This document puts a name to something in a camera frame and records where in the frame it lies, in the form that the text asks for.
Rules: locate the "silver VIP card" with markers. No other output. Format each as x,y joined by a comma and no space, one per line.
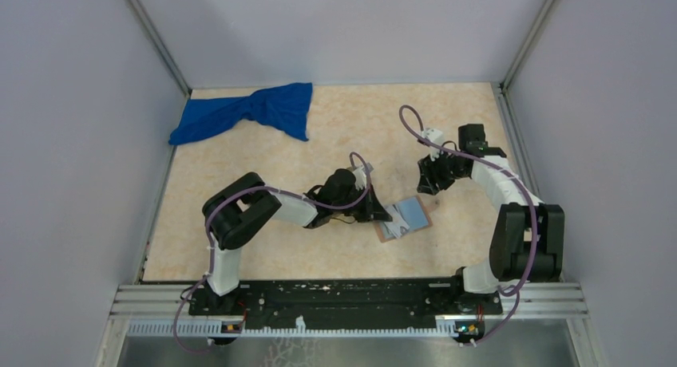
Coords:
397,227

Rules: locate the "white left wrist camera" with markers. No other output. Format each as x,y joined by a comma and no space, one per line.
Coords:
362,176

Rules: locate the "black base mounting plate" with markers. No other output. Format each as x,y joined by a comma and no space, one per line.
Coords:
345,304

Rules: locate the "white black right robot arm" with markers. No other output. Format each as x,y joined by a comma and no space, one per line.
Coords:
528,238

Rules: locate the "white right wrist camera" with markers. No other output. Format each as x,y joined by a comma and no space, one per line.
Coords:
436,137

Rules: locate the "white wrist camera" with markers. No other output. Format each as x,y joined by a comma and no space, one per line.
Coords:
362,176
436,137

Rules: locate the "aluminium right corner post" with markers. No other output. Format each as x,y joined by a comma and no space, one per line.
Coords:
529,43

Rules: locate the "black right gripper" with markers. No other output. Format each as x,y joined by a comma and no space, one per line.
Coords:
430,178

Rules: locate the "blue cloth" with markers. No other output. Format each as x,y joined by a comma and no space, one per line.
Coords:
284,108

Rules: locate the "aluminium corner post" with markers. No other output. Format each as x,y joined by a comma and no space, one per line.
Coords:
529,43
151,32

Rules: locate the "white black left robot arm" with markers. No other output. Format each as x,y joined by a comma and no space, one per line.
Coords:
234,215

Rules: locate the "aluminium front rail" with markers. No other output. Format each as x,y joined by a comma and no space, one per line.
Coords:
540,300

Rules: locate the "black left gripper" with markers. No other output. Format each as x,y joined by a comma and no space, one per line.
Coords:
373,210

